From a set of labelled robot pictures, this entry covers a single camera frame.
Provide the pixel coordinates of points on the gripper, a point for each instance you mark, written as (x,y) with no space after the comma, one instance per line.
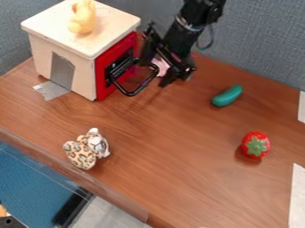
(176,59)

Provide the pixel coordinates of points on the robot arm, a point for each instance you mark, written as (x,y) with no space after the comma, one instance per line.
(195,17)

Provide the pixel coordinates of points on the red drawer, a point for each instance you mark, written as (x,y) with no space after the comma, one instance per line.
(104,66)

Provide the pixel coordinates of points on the green toy cucumber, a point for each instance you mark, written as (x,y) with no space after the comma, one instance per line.
(226,96)

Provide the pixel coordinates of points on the yellow plush toy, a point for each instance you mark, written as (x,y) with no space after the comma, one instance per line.
(82,17)

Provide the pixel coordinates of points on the cream cabinet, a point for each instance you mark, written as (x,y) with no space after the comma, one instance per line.
(71,44)

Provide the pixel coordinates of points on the spotted plush animal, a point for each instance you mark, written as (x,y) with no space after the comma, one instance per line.
(85,148)

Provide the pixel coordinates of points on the red toy strawberry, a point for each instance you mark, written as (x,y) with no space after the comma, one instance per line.
(256,144)

